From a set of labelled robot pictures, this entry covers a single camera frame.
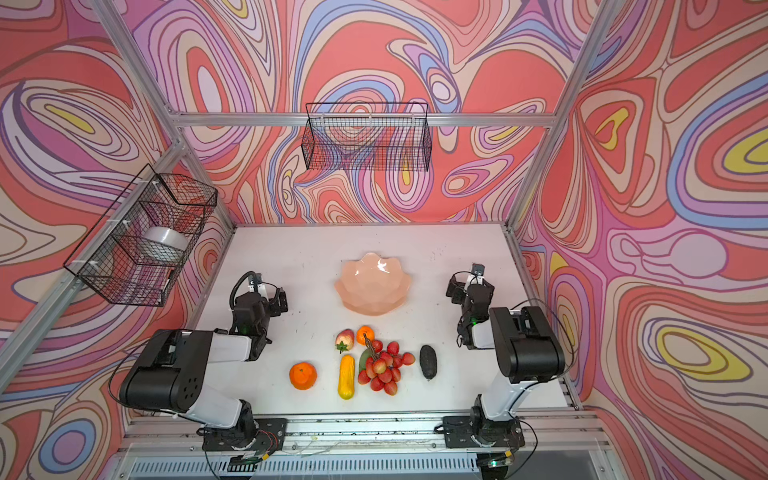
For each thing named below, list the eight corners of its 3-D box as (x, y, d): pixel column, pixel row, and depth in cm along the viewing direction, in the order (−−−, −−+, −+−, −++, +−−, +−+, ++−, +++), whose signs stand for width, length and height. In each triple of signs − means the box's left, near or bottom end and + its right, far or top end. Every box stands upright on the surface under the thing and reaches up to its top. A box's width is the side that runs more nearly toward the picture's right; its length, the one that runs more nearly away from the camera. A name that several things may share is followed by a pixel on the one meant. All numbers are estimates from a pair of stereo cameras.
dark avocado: (421, 379, 83) (422, 375, 81) (419, 350, 89) (420, 345, 86) (437, 379, 83) (438, 375, 81) (434, 350, 89) (435, 345, 86)
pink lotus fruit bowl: (356, 328, 94) (354, 320, 90) (329, 278, 106) (327, 269, 102) (416, 297, 101) (417, 289, 97) (385, 254, 113) (385, 244, 109)
